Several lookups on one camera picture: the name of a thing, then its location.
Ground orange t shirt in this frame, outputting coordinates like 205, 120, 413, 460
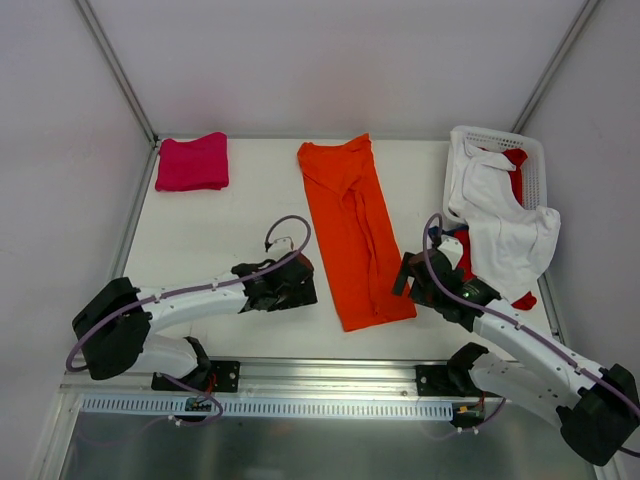
297, 134, 417, 332

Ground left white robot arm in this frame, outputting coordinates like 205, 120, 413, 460
72, 252, 317, 390

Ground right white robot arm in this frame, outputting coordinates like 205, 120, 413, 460
392, 248, 639, 466

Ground dark blue t shirt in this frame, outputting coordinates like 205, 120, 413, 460
428, 225, 468, 238

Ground white t shirt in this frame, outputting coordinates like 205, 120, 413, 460
448, 132, 561, 304

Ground white plastic laundry basket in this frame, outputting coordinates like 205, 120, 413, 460
442, 125, 547, 224

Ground folded pink t shirt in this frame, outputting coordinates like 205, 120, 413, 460
155, 132, 229, 192

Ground red t shirt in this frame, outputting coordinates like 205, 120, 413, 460
446, 148, 537, 311

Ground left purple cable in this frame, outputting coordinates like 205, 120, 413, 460
66, 214, 312, 426

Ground purple cable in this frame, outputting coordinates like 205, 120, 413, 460
66, 214, 312, 426
422, 212, 640, 459

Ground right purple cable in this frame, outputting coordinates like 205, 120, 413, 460
422, 212, 640, 459

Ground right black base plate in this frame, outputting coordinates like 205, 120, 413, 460
414, 364, 498, 398

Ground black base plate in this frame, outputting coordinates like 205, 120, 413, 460
151, 357, 241, 393
414, 364, 498, 398

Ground aluminium mounting rail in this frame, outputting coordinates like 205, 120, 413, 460
58, 353, 600, 404

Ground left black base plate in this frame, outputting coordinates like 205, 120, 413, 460
151, 357, 241, 393

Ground white slotted cable duct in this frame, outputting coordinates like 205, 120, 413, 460
80, 394, 454, 422

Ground left aluminium frame post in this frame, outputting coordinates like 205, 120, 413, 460
72, 0, 158, 146

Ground aluminium frame post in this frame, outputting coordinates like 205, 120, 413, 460
72, 0, 158, 146
510, 0, 604, 134

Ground right aluminium frame post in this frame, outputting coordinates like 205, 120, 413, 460
510, 0, 604, 134

